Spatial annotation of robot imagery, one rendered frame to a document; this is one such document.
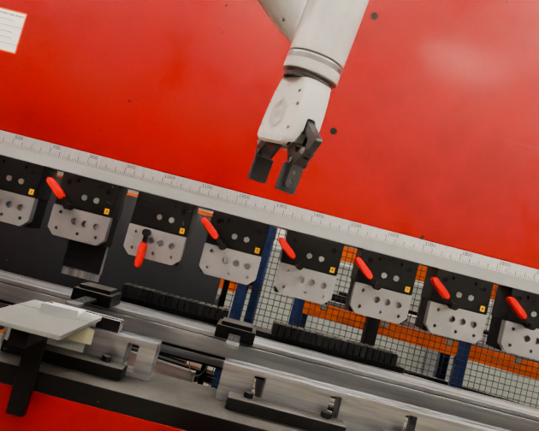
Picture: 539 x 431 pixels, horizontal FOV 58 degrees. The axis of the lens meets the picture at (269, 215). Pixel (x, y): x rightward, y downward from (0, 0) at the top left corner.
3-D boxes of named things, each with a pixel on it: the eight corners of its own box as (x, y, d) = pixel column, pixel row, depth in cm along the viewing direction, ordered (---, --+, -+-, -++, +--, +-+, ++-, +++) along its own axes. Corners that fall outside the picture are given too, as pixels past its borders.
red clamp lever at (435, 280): (437, 275, 120) (460, 307, 120) (431, 274, 124) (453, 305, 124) (431, 280, 120) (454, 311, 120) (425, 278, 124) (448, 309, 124)
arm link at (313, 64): (277, 50, 72) (270, 70, 72) (307, 46, 65) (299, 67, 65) (320, 74, 76) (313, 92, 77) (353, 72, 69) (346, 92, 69)
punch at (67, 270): (59, 273, 126) (69, 238, 126) (62, 272, 128) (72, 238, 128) (97, 282, 126) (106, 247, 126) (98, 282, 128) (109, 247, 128)
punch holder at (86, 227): (44, 233, 123) (63, 170, 124) (59, 233, 131) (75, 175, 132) (102, 247, 123) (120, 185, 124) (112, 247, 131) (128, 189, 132)
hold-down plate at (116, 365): (-1, 351, 117) (2, 339, 117) (10, 345, 122) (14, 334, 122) (119, 381, 117) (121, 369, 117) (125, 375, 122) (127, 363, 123)
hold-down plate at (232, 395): (224, 409, 117) (228, 397, 117) (226, 401, 122) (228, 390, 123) (343, 439, 117) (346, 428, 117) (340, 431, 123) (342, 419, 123)
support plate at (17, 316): (-27, 318, 98) (-26, 314, 98) (33, 303, 124) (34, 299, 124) (58, 340, 98) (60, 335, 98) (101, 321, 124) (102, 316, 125)
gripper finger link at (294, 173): (289, 142, 67) (273, 187, 67) (301, 144, 64) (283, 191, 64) (307, 150, 68) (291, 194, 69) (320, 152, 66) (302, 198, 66)
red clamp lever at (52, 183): (49, 174, 120) (71, 206, 119) (56, 177, 124) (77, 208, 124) (43, 179, 120) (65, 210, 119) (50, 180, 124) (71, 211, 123)
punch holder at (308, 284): (272, 292, 123) (288, 229, 124) (271, 288, 132) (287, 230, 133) (329, 306, 123) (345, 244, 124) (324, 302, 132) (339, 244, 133)
